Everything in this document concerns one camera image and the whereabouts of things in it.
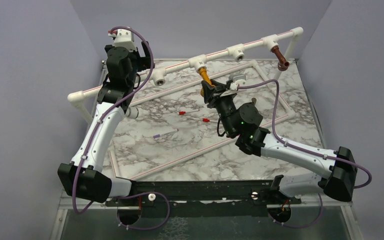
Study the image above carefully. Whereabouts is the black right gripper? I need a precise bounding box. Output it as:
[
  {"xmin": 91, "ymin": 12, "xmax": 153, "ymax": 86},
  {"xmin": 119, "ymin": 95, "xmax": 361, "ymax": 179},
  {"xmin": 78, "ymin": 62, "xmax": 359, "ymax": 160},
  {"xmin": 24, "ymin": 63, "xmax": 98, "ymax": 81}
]
[{"xmin": 201, "ymin": 79, "xmax": 236, "ymax": 138}]

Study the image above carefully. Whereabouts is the orange water faucet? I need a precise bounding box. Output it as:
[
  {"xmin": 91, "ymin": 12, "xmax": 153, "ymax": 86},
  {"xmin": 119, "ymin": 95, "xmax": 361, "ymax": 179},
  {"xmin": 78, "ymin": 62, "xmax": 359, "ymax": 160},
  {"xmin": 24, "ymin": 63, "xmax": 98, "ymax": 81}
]
[{"xmin": 197, "ymin": 67, "xmax": 213, "ymax": 85}]

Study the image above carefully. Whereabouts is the white PVC pipe frame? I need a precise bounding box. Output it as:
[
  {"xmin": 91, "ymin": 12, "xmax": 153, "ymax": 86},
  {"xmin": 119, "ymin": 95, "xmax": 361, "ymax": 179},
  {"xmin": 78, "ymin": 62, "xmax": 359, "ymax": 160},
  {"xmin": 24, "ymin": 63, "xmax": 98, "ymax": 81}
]
[{"xmin": 67, "ymin": 26, "xmax": 305, "ymax": 181}]

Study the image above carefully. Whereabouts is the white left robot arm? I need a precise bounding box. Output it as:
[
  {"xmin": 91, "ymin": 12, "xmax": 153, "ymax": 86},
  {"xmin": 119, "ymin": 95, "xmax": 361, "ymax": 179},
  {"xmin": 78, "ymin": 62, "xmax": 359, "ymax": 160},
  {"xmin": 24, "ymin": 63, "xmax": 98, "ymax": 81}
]
[{"xmin": 57, "ymin": 42, "xmax": 153, "ymax": 206}]

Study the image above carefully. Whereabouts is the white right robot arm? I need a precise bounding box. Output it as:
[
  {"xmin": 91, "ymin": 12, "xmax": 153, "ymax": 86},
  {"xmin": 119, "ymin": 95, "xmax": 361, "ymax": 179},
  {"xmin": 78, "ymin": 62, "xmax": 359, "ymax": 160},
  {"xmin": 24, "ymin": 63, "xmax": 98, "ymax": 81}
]
[{"xmin": 201, "ymin": 80, "xmax": 358, "ymax": 204}]

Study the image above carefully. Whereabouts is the brown water faucet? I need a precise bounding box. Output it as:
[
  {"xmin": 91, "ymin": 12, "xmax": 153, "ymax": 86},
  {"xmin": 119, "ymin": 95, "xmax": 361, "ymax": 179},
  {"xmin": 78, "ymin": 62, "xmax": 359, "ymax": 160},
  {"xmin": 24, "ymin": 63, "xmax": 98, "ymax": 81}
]
[{"xmin": 270, "ymin": 45, "xmax": 290, "ymax": 72}]

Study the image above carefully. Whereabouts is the red capped white stick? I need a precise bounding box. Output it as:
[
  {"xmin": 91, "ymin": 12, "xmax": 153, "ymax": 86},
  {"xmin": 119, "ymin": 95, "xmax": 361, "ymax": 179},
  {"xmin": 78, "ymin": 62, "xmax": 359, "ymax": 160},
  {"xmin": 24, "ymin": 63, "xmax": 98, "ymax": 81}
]
[{"xmin": 178, "ymin": 109, "xmax": 199, "ymax": 116}]

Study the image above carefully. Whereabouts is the purple capped white stick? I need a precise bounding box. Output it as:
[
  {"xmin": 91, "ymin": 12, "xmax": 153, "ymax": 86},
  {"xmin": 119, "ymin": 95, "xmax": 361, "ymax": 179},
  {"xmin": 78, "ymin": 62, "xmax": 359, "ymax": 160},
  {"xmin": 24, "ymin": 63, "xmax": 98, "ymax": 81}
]
[{"xmin": 153, "ymin": 129, "xmax": 179, "ymax": 139}]

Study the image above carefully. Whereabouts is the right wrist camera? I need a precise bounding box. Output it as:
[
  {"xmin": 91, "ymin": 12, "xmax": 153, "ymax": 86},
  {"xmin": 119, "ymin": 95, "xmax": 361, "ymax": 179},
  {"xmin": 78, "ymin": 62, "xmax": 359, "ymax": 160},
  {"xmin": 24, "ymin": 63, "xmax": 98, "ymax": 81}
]
[{"xmin": 220, "ymin": 74, "xmax": 246, "ymax": 97}]

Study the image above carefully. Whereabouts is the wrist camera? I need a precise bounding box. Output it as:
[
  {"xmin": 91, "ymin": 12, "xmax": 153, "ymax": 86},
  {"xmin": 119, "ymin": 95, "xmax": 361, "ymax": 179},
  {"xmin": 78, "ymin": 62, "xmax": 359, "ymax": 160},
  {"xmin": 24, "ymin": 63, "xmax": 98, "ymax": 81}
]
[
  {"xmin": 220, "ymin": 74, "xmax": 246, "ymax": 97},
  {"xmin": 108, "ymin": 29, "xmax": 137, "ymax": 52}
]

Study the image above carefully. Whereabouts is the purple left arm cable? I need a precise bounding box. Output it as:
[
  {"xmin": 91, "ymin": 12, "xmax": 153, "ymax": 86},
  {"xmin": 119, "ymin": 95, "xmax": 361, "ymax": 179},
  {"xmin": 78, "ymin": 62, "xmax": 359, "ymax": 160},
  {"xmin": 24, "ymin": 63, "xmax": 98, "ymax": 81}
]
[{"xmin": 71, "ymin": 26, "xmax": 155, "ymax": 216}]

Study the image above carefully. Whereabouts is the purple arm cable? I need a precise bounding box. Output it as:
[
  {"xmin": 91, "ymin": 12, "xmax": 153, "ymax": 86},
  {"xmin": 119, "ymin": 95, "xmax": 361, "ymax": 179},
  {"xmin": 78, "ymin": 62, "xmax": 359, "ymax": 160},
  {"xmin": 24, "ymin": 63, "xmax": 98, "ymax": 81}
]
[
  {"xmin": 71, "ymin": 26, "xmax": 155, "ymax": 216},
  {"xmin": 238, "ymin": 79, "xmax": 373, "ymax": 190}
]

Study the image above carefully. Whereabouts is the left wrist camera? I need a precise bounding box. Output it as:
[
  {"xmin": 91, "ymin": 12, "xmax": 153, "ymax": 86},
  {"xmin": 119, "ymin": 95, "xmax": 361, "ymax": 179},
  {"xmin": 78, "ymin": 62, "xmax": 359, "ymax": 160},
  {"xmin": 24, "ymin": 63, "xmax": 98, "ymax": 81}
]
[{"xmin": 108, "ymin": 29, "xmax": 137, "ymax": 52}]

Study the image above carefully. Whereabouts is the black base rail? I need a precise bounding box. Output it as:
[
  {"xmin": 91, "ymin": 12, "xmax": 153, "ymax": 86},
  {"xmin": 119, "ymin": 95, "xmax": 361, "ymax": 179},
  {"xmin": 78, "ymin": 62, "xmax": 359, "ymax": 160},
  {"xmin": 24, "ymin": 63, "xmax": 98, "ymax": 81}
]
[{"xmin": 104, "ymin": 180, "xmax": 301, "ymax": 218}]

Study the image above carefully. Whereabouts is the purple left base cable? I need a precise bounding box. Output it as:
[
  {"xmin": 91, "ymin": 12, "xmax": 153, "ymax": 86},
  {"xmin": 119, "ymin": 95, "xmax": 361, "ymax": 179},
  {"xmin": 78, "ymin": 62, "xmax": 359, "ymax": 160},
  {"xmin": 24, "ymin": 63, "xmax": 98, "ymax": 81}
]
[{"xmin": 116, "ymin": 192, "xmax": 172, "ymax": 232}]

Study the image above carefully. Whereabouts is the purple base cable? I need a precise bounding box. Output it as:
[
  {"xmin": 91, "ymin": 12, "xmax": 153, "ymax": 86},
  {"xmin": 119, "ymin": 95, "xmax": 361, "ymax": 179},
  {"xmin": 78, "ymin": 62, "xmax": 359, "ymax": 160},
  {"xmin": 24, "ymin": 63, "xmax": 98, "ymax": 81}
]
[
  {"xmin": 116, "ymin": 192, "xmax": 172, "ymax": 232},
  {"xmin": 267, "ymin": 193, "xmax": 323, "ymax": 229}
]

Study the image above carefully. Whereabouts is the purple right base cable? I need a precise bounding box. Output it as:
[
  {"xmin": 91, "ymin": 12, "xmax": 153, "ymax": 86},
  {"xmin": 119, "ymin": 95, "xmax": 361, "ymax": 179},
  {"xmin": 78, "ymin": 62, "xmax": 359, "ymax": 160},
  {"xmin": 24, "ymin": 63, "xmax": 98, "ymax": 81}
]
[{"xmin": 267, "ymin": 193, "xmax": 323, "ymax": 229}]

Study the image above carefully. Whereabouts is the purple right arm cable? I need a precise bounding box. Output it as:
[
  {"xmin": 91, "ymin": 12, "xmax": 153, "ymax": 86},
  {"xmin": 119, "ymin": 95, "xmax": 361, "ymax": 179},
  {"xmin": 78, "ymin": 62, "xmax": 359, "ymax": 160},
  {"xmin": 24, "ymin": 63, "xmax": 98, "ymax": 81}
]
[{"xmin": 238, "ymin": 79, "xmax": 373, "ymax": 190}]

